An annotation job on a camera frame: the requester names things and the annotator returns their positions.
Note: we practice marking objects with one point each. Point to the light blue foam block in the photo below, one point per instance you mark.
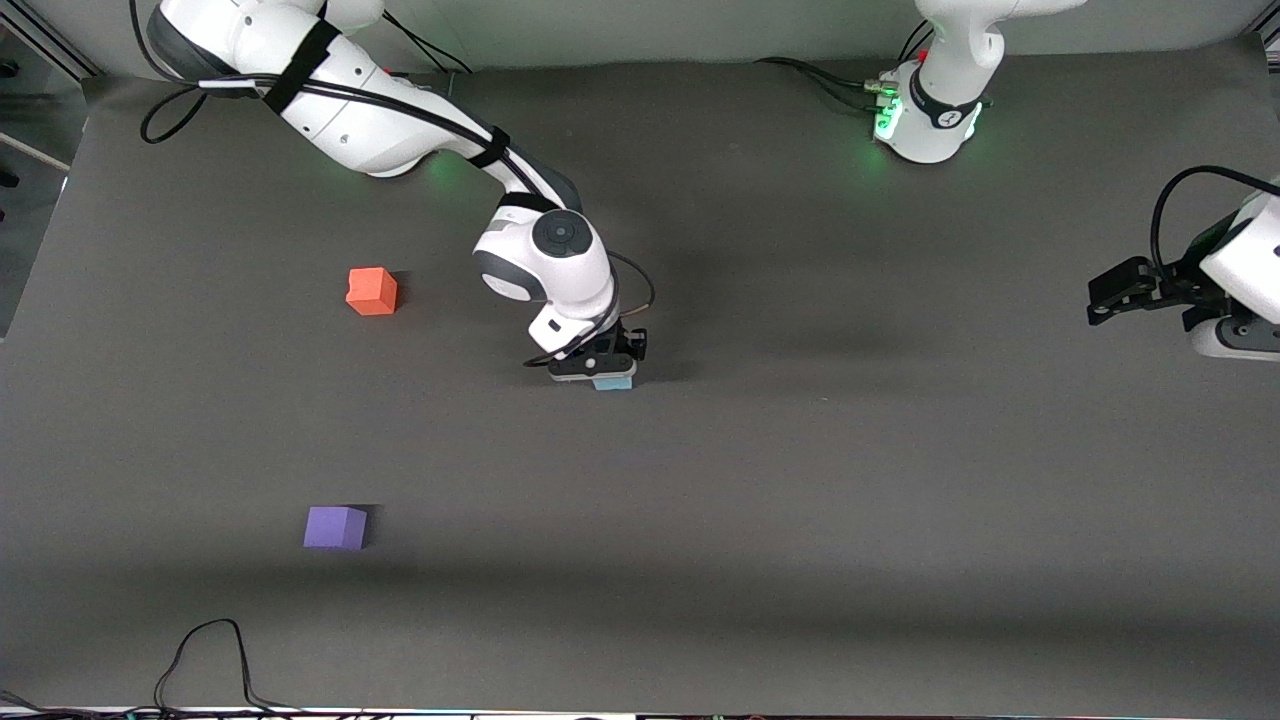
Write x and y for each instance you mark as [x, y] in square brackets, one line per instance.
[612, 384]

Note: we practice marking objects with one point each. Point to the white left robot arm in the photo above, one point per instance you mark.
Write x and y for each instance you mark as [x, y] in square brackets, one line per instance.
[945, 110]

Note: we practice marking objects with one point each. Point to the aluminium frame rail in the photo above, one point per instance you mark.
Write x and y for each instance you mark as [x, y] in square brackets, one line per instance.
[50, 45]

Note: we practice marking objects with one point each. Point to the purple foam block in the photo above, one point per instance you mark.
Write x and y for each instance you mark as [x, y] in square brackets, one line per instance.
[335, 528]

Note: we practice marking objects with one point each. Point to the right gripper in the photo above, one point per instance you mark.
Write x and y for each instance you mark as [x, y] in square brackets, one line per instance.
[619, 349]

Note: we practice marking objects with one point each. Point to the orange foam block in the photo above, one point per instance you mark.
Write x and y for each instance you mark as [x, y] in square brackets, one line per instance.
[372, 292]

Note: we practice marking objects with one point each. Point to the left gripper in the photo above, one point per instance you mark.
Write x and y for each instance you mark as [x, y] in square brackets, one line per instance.
[1183, 281]

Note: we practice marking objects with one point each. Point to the dark grey table mat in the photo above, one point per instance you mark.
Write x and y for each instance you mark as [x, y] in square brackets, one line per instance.
[700, 500]

